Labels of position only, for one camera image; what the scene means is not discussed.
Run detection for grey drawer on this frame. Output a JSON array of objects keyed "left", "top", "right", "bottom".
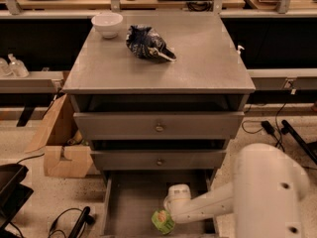
[
  {"left": 91, "top": 150, "right": 226, "bottom": 171},
  {"left": 101, "top": 170, "right": 219, "bottom": 238},
  {"left": 73, "top": 112, "right": 244, "bottom": 140}
]

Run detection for grey bottom drawer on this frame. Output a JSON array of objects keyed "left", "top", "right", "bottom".
[{"left": 101, "top": 170, "right": 219, "bottom": 238}]

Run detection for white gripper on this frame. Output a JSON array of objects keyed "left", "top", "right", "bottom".
[{"left": 163, "top": 184, "right": 191, "bottom": 224}]

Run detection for white pump bottle top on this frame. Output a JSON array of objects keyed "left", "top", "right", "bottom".
[{"left": 237, "top": 45, "right": 245, "bottom": 55}]

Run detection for black floor cable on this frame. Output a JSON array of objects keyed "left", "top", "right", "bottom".
[{"left": 241, "top": 99, "right": 291, "bottom": 154}]

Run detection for grey middle drawer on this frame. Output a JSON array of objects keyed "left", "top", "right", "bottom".
[{"left": 91, "top": 150, "right": 226, "bottom": 171}]

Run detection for grey drawer cabinet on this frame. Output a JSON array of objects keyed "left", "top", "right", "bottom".
[{"left": 62, "top": 14, "right": 257, "bottom": 238}]

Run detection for green rice chip bag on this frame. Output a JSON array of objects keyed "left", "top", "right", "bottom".
[{"left": 152, "top": 210, "right": 175, "bottom": 235}]

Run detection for cardboard box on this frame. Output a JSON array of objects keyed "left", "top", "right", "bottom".
[{"left": 25, "top": 95, "right": 93, "bottom": 179}]

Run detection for blue chip bag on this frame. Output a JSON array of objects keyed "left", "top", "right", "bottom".
[{"left": 126, "top": 25, "right": 176, "bottom": 62}]

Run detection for white bowl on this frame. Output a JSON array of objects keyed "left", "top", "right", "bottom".
[{"left": 91, "top": 12, "right": 123, "bottom": 39}]

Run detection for grey top drawer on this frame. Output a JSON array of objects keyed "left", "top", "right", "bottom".
[{"left": 73, "top": 112, "right": 244, "bottom": 140}]

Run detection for black power adapter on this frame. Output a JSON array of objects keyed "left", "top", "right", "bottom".
[{"left": 262, "top": 121, "right": 274, "bottom": 135}]

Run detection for black headset with cable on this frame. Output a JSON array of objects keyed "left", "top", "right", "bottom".
[{"left": 48, "top": 206, "right": 95, "bottom": 238}]

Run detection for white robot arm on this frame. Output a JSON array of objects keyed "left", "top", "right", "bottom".
[{"left": 164, "top": 143, "right": 310, "bottom": 238}]

